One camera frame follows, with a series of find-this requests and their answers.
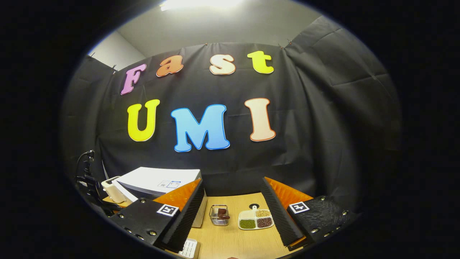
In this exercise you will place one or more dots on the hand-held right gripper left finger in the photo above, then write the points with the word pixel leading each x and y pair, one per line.
pixel 179 226

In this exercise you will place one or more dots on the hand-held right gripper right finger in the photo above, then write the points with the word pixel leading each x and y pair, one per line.
pixel 280 219

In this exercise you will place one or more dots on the white microwave oven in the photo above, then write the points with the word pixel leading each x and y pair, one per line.
pixel 154 178

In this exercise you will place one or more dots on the white toaster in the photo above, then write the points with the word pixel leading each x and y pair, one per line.
pixel 113 192

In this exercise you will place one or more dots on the white rectangular tray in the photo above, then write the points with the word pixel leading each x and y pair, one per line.
pixel 188 249

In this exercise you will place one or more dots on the white divided plate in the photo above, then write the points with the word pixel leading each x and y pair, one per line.
pixel 248 216

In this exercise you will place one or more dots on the brown wooden spoon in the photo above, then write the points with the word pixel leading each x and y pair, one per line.
pixel 223 215

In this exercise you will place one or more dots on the black backdrop cloth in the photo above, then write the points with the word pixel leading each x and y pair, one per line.
pixel 323 126

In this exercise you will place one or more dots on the long ceiling light panel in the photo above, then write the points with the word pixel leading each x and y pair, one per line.
pixel 201 3

